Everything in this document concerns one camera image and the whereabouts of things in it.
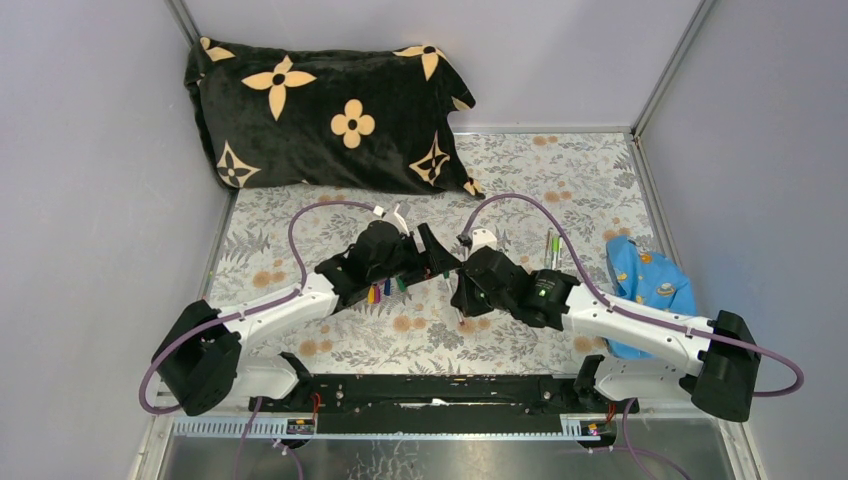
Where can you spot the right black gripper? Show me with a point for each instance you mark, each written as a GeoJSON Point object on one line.
{"type": "Point", "coordinates": [462, 298]}

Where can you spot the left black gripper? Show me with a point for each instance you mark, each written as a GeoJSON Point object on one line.
{"type": "Point", "coordinates": [434, 261]}

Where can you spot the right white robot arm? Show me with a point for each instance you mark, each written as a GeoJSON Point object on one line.
{"type": "Point", "coordinates": [712, 360]}

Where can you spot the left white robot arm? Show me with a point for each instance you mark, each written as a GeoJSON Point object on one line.
{"type": "Point", "coordinates": [205, 358]}

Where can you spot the floral table mat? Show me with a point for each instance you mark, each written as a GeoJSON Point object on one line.
{"type": "Point", "coordinates": [588, 182]}

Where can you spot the blue cloth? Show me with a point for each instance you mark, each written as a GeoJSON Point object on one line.
{"type": "Point", "coordinates": [648, 278]}

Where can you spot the black pillow with beige flowers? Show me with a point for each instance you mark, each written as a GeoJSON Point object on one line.
{"type": "Point", "coordinates": [370, 120]}

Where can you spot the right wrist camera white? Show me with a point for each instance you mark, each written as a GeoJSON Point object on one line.
{"type": "Point", "coordinates": [482, 238]}

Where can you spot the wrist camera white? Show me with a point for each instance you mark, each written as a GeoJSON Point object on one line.
{"type": "Point", "coordinates": [482, 238]}
{"type": "Point", "coordinates": [396, 216]}

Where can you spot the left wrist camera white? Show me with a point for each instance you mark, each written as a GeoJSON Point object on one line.
{"type": "Point", "coordinates": [396, 216]}

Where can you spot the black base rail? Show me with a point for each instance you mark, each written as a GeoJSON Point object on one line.
{"type": "Point", "coordinates": [435, 405]}

